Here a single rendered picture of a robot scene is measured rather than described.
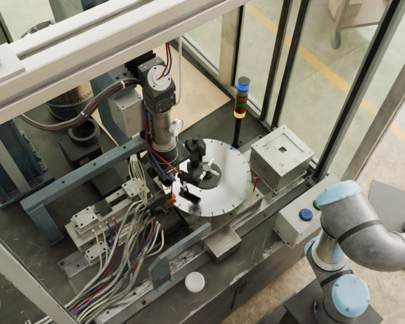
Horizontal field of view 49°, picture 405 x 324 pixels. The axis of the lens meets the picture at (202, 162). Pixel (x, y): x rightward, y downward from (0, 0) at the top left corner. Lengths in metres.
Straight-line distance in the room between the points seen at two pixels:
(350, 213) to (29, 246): 1.20
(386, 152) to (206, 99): 1.42
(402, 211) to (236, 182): 1.46
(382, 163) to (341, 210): 1.90
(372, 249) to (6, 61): 0.90
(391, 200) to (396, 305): 0.62
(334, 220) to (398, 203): 1.75
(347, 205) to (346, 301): 0.44
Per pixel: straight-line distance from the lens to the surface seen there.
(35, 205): 1.55
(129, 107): 1.14
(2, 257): 0.86
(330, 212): 1.15
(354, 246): 1.12
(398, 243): 1.16
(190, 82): 2.17
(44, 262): 1.78
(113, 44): 0.46
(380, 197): 2.86
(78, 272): 1.72
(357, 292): 1.51
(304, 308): 1.69
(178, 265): 1.68
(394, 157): 3.08
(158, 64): 1.07
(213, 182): 1.59
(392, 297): 2.65
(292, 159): 1.76
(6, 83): 0.43
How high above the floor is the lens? 2.34
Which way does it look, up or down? 57 degrees down
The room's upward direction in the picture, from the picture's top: 2 degrees clockwise
